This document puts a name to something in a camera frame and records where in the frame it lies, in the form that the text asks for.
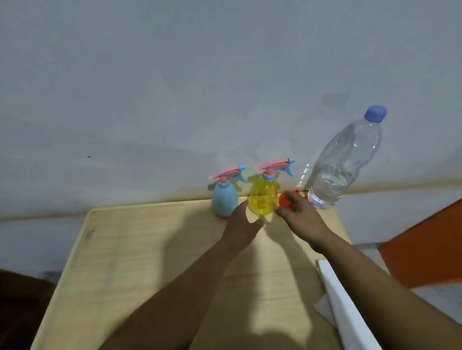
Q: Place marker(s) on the person's left hand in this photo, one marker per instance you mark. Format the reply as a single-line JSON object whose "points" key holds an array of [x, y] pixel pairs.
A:
{"points": [[238, 230]]}

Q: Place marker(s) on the person's right hand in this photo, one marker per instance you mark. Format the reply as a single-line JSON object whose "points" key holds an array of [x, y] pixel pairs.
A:
{"points": [[305, 221]]}

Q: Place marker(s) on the red plastic funnel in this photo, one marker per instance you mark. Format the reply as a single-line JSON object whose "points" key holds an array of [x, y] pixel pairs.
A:
{"points": [[283, 202]]}

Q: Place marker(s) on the yellow spray bottle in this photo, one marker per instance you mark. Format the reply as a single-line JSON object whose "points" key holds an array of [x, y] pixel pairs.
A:
{"points": [[263, 196]]}

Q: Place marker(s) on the clear plastic water bottle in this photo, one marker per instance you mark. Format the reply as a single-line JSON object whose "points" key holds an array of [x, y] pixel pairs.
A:
{"points": [[339, 162]]}

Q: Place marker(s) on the blue bottle cap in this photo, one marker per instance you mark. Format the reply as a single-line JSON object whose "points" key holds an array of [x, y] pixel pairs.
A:
{"points": [[375, 113]]}

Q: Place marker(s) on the person's left forearm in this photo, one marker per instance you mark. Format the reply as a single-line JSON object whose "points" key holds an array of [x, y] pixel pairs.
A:
{"points": [[173, 306]]}

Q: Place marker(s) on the person's right forearm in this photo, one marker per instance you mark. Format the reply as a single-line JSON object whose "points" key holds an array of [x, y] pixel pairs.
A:
{"points": [[379, 299]]}

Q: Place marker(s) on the stack of white paper tissues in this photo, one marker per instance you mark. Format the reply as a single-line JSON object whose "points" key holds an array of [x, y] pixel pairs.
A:
{"points": [[346, 313]]}

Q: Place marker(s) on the orange shelf cabinet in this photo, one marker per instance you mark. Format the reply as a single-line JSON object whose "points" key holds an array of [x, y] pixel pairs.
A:
{"points": [[426, 252]]}

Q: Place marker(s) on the brown wooden furniture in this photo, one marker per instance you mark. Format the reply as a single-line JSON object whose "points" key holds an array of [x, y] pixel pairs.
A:
{"points": [[21, 310]]}

